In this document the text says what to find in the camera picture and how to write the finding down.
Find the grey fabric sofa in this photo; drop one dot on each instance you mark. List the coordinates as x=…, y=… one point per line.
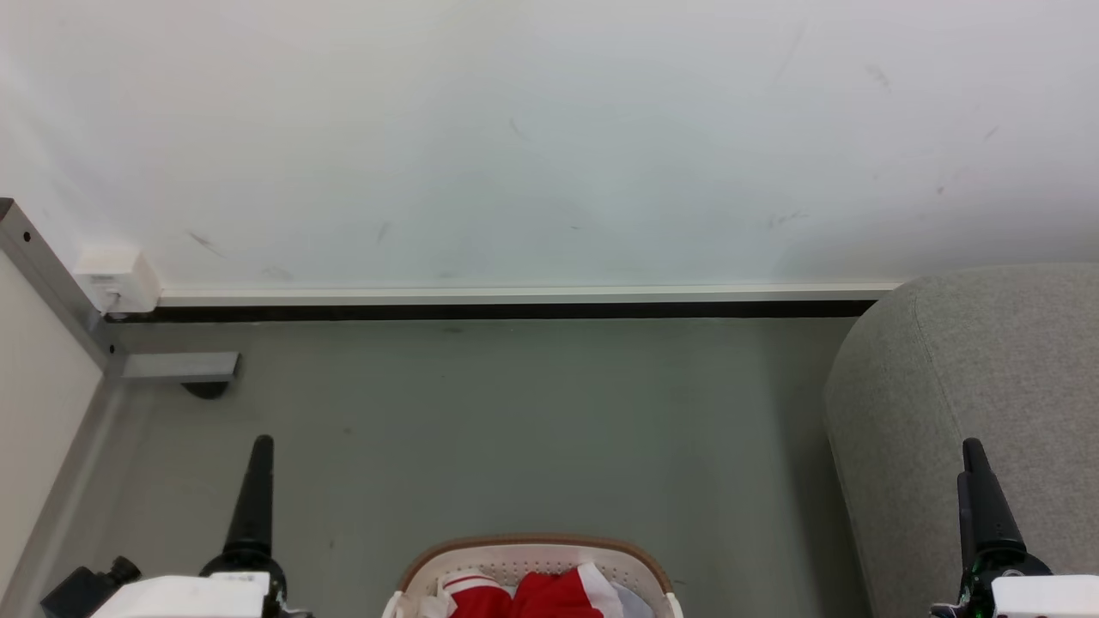
x=970, y=378

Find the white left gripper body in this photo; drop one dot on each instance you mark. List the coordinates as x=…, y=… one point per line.
x=193, y=596

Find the white laundry basket brown rim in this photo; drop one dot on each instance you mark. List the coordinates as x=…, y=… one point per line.
x=524, y=554

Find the grey metal frame post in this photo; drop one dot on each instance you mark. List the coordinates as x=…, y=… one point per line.
x=51, y=275

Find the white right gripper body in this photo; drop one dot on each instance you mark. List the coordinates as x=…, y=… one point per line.
x=1043, y=596

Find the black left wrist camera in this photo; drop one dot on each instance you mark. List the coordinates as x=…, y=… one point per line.
x=84, y=590

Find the black baseboard strip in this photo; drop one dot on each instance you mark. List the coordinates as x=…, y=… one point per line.
x=498, y=312

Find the white wall junction box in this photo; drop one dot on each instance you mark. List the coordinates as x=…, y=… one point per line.
x=120, y=279

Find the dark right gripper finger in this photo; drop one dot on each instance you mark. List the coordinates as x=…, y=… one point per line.
x=992, y=511
x=964, y=515

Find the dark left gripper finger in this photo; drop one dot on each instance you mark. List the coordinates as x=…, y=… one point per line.
x=252, y=502

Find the grey metal foot bracket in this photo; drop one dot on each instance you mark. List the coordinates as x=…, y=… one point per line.
x=180, y=366

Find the black round frame foot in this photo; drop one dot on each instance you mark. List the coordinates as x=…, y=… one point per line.
x=206, y=390

